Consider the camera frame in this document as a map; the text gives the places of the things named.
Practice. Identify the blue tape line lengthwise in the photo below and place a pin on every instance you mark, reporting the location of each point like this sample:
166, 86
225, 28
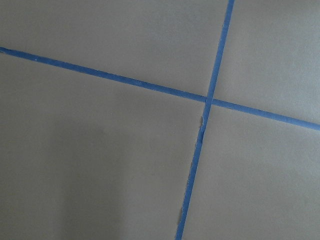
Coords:
158, 88

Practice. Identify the blue tape line crosswise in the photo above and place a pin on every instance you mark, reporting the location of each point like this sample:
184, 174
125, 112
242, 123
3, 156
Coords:
205, 116

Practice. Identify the brown paper table cover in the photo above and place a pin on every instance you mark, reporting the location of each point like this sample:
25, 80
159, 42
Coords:
88, 158

